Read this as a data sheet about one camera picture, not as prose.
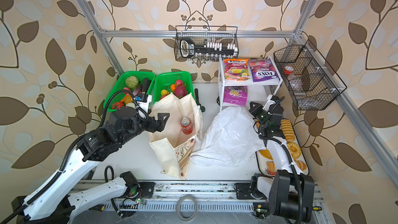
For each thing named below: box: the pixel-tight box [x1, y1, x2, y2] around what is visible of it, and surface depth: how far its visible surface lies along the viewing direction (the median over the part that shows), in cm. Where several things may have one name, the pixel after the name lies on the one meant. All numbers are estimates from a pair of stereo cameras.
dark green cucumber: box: [141, 77, 152, 94], surface depth 114 cm
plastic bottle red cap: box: [283, 65, 305, 93], surface depth 82 cm
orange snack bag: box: [223, 58, 250, 81], surface depth 80 cm
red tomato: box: [111, 101, 124, 109], surface depth 101 cm
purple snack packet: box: [222, 85, 248, 107], surface depth 87 cm
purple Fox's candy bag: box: [248, 59, 279, 83], surface depth 79 cm
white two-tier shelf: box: [217, 56, 283, 112], surface depth 77 cm
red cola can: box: [180, 117, 194, 135], surface depth 88 cm
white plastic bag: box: [190, 106, 266, 167], surface depth 89 cm
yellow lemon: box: [160, 89, 170, 96], surface depth 113 cm
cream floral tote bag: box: [148, 93, 203, 180], surface depth 80 cm
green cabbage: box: [125, 75, 139, 89], surface depth 114 cm
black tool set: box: [179, 37, 239, 59], surface depth 84 cm
